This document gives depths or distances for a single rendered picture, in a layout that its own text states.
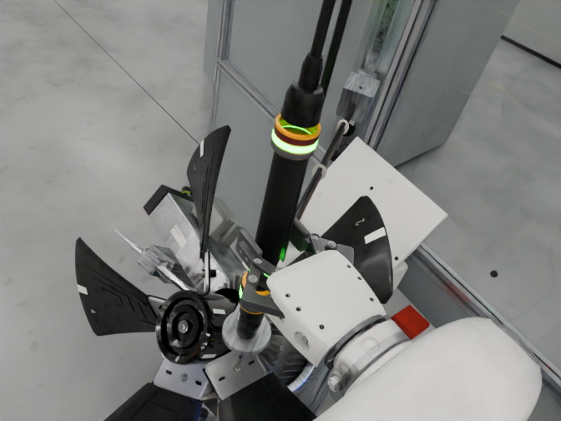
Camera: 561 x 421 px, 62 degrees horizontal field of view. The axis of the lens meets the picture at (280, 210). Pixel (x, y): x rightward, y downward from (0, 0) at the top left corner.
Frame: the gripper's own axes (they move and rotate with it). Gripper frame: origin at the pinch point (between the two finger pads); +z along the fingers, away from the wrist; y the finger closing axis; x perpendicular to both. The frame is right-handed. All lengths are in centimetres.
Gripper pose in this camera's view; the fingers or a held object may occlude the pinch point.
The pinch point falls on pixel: (270, 238)
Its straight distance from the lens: 54.3
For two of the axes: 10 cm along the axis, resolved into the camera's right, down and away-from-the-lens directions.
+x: 1.9, -7.1, -6.8
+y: 8.1, -2.9, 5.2
